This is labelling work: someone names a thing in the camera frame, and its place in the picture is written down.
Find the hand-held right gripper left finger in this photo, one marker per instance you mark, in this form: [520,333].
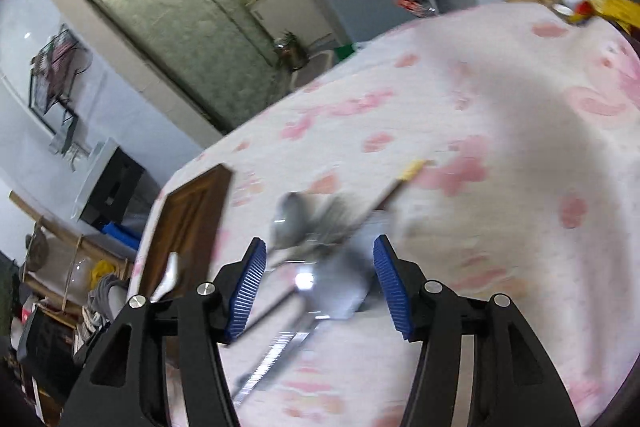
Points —
[245,292]

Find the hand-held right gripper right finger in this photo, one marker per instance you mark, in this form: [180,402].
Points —
[395,292]

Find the steel table knife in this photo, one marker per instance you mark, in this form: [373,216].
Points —
[340,277]

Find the large steel spoon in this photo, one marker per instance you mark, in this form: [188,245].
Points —
[292,219]

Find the brown wooden tray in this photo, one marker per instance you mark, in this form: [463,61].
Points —
[190,217]

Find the steel fork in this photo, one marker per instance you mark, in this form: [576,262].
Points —
[340,217]

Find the dark chopstick with gold end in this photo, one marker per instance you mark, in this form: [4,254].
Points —
[385,199]

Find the black sink cabinet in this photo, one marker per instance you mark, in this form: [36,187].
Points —
[117,189]

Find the wooden pole rack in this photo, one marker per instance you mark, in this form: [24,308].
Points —
[75,242]

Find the pink printed tablecloth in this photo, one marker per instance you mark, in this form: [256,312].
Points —
[500,132]

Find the white sink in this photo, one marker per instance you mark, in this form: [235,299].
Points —
[95,172]

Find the green basin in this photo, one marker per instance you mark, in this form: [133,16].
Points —
[345,52]

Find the white kitchen cabinet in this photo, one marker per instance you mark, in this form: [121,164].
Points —
[280,14]

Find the green patterned sliding door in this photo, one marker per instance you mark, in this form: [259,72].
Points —
[150,7]

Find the yellow snack bag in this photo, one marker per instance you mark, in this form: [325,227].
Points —
[612,7]

